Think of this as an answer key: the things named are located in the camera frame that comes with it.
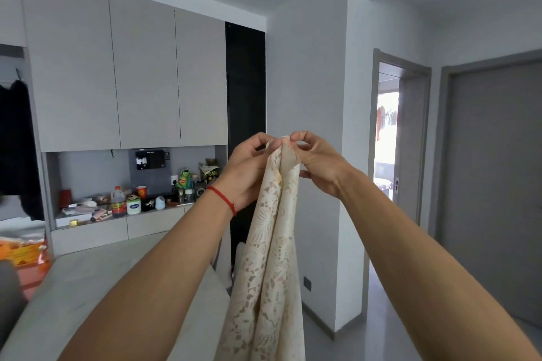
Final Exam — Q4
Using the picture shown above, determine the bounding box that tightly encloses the white wall cabinet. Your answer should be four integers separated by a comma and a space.
0, 0, 229, 153

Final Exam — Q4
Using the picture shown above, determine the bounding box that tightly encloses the person's left forearm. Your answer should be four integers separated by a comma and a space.
57, 187, 236, 361

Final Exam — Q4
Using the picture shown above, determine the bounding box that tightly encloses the beige lace tablecloth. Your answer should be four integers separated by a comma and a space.
215, 135, 307, 361

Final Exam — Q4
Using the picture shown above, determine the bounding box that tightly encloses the white crumpled paper bag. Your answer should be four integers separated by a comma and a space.
0, 217, 47, 243

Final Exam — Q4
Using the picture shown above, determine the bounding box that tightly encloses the grey door silver lock plate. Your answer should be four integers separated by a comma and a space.
394, 75, 431, 226

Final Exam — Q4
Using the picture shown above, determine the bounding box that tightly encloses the person's right hand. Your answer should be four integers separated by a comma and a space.
289, 131, 355, 201

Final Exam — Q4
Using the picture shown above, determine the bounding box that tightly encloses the red string bracelet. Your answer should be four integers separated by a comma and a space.
206, 185, 238, 217

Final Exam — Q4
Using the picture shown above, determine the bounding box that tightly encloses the black hanging jacket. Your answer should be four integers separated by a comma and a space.
0, 79, 45, 222

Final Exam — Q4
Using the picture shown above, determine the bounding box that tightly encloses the dark sauce bottle red label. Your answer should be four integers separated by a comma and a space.
111, 186, 128, 218

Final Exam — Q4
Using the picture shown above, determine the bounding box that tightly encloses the black wall water dispenser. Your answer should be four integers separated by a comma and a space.
135, 149, 167, 171

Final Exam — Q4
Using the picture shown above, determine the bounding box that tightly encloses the pink box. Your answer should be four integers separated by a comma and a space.
16, 261, 54, 300

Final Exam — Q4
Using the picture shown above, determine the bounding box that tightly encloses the plain grey door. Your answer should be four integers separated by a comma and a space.
440, 61, 542, 328

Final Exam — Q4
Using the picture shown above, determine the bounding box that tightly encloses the white flat box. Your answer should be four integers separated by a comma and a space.
55, 213, 94, 228

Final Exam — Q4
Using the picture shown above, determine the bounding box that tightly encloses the person's left hand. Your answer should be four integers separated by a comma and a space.
213, 132, 283, 213

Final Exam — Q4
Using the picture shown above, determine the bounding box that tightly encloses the person's right forearm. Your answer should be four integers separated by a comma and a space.
338, 168, 541, 361

